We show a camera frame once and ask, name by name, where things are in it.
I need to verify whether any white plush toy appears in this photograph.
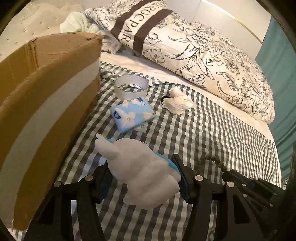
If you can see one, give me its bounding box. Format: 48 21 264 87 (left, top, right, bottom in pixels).
95 134 181 209

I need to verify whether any blue tissue pack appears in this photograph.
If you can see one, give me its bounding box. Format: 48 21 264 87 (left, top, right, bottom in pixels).
110 97 156 133

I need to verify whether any checkered bed sheet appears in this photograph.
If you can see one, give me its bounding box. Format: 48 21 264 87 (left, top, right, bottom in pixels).
57 61 281 240

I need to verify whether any cardboard box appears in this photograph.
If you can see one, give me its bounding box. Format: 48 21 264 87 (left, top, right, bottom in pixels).
1 33 102 230

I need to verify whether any teal curtain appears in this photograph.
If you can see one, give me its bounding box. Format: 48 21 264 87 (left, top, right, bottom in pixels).
255 18 296 180

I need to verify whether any floral quilt pillow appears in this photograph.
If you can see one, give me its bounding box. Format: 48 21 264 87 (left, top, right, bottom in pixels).
84 1 275 123

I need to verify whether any clear tape roll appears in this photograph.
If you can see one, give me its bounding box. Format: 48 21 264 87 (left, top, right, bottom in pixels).
114 74 149 101

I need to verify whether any mint green towel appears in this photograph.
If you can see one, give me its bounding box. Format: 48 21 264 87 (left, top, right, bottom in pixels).
60 11 121 54

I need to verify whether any cream tufted headboard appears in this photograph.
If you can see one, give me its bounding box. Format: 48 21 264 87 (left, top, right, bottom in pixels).
1 1 83 60

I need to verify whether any green bead bracelet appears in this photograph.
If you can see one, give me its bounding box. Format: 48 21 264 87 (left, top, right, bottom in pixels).
196 153 228 173

